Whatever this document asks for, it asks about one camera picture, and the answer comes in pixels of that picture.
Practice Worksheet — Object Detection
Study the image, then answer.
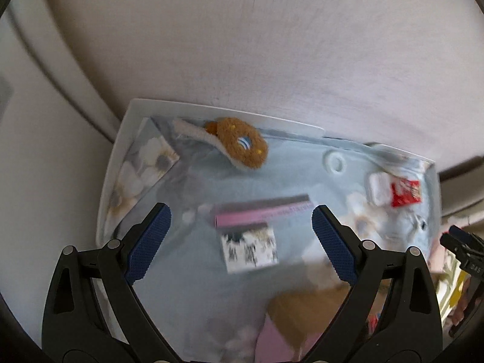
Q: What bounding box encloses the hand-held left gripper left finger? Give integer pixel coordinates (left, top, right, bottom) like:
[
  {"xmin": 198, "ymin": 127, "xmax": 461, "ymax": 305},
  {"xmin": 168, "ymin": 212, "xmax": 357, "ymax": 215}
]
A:
[{"xmin": 41, "ymin": 202, "xmax": 178, "ymax": 363}]

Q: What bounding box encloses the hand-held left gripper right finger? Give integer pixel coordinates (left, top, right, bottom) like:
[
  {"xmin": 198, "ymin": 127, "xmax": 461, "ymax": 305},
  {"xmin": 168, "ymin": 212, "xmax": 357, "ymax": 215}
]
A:
[{"xmin": 311, "ymin": 204, "xmax": 443, "ymax": 363}]

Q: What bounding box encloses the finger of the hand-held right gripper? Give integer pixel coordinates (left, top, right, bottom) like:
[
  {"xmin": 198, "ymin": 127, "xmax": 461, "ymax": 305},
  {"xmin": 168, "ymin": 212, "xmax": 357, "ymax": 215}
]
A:
[{"xmin": 440, "ymin": 226, "xmax": 484, "ymax": 273}]

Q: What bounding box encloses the white earphone case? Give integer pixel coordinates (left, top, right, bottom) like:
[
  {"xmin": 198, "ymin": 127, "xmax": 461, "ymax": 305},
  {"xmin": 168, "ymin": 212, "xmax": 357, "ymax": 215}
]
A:
[{"xmin": 366, "ymin": 172, "xmax": 392, "ymax": 205}]

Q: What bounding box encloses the red carton box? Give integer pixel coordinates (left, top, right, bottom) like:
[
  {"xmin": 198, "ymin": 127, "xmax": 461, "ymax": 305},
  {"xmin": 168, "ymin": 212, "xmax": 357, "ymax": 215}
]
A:
[{"xmin": 389, "ymin": 177, "xmax": 422, "ymax": 208}]

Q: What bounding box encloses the cardboard box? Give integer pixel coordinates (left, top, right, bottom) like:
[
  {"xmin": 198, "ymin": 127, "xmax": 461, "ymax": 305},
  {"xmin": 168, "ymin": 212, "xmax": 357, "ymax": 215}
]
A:
[{"xmin": 257, "ymin": 283, "xmax": 379, "ymax": 363}]

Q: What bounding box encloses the long pink box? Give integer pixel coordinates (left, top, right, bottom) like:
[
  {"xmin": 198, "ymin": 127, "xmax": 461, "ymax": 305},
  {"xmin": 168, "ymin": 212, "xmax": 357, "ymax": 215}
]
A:
[{"xmin": 214, "ymin": 195, "xmax": 311, "ymax": 229}]

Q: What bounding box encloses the clear tape roll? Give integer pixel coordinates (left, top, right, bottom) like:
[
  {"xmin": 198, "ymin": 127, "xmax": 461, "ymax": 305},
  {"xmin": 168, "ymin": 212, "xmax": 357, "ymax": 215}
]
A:
[{"xmin": 323, "ymin": 150, "xmax": 348, "ymax": 175}]

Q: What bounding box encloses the small floral printed box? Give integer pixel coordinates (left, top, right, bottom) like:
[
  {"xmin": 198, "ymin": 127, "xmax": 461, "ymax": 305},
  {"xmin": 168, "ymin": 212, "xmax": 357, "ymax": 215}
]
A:
[{"xmin": 220, "ymin": 224, "xmax": 279, "ymax": 275}]

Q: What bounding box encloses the brown bear plush headband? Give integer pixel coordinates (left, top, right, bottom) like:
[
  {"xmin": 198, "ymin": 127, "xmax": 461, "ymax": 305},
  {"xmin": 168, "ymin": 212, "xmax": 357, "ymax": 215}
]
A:
[{"xmin": 172, "ymin": 116, "xmax": 269, "ymax": 171}]

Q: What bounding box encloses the blue floral cloth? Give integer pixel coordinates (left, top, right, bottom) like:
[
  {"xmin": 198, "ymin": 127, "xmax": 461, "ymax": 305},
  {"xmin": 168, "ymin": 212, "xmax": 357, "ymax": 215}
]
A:
[{"xmin": 104, "ymin": 115, "xmax": 435, "ymax": 363}]

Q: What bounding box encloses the white wardrobe door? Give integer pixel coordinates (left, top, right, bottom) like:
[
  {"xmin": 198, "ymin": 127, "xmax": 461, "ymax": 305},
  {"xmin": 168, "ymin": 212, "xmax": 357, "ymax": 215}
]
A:
[{"xmin": 0, "ymin": 0, "xmax": 122, "ymax": 348}]

